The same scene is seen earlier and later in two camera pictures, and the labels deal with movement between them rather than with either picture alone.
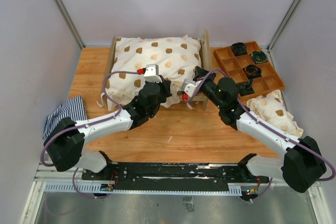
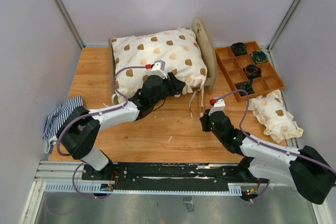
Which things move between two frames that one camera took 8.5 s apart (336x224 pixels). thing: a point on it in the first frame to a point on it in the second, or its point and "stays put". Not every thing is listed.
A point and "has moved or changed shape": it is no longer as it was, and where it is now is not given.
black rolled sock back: (239, 49) stays put
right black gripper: (198, 73) to (204, 119)
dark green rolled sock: (245, 88) stays put
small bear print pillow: (271, 109) stays put
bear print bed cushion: (175, 59) has moved or changed shape
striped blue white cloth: (74, 108) stays put
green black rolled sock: (258, 56) stays put
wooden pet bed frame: (207, 62) has moved or changed shape
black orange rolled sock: (252, 71) stays put
